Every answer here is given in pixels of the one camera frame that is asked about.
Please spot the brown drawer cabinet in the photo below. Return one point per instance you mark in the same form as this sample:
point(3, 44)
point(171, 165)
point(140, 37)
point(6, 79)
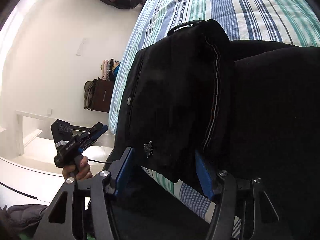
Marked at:
point(102, 96)

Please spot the white wall switch plate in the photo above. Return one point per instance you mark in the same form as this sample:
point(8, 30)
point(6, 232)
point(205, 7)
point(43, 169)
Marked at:
point(82, 47)

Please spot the striped bed with cover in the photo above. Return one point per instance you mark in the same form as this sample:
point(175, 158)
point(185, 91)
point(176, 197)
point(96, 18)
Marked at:
point(289, 22)

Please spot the black pants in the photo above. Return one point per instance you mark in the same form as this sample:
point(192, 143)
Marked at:
point(248, 107)

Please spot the colourful folded clothes stack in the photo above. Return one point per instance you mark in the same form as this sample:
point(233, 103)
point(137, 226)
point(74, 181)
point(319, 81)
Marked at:
point(109, 69)

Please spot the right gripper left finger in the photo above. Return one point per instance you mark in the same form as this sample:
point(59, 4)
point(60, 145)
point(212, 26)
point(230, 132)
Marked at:
point(64, 218)

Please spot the person's left hand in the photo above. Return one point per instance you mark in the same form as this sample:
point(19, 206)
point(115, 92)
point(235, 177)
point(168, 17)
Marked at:
point(84, 170)

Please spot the olive garment on cabinet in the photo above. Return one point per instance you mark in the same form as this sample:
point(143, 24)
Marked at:
point(89, 89)

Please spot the grey jacket on floor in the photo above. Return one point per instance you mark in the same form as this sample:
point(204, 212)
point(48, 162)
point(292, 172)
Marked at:
point(21, 219)

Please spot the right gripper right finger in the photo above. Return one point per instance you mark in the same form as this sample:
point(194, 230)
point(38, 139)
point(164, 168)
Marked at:
point(244, 208)

